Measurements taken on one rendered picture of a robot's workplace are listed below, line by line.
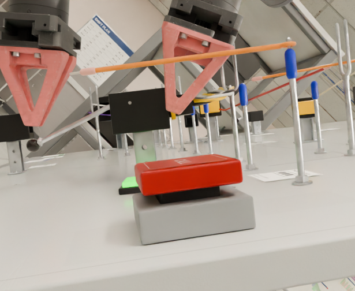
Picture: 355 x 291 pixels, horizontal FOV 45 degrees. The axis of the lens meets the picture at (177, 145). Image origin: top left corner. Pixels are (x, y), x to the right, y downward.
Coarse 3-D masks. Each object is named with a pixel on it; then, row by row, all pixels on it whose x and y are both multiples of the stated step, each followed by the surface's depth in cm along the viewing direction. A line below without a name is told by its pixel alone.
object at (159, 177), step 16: (176, 160) 24; (192, 160) 23; (208, 160) 22; (224, 160) 21; (144, 176) 20; (160, 176) 20; (176, 176) 20; (192, 176) 20; (208, 176) 21; (224, 176) 21; (240, 176) 21; (144, 192) 20; (160, 192) 20; (176, 192) 21; (192, 192) 22; (208, 192) 22
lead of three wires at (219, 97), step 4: (228, 88) 50; (232, 88) 48; (224, 92) 45; (228, 92) 46; (232, 92) 47; (208, 96) 44; (212, 96) 44; (216, 96) 44; (220, 96) 44; (224, 96) 45; (196, 100) 43; (200, 100) 43; (204, 100) 44; (208, 100) 44; (212, 100) 44; (216, 100) 44; (196, 104) 44; (200, 104) 44; (204, 104) 44
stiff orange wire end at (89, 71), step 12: (240, 48) 32; (252, 48) 31; (264, 48) 31; (276, 48) 31; (156, 60) 33; (168, 60) 32; (180, 60) 32; (192, 60) 32; (72, 72) 34; (84, 72) 33; (96, 72) 33
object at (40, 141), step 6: (102, 108) 43; (108, 108) 43; (90, 114) 44; (96, 114) 43; (78, 120) 44; (84, 120) 43; (66, 126) 44; (72, 126) 44; (54, 132) 44; (60, 132) 44; (42, 138) 44; (48, 138) 44; (42, 144) 44
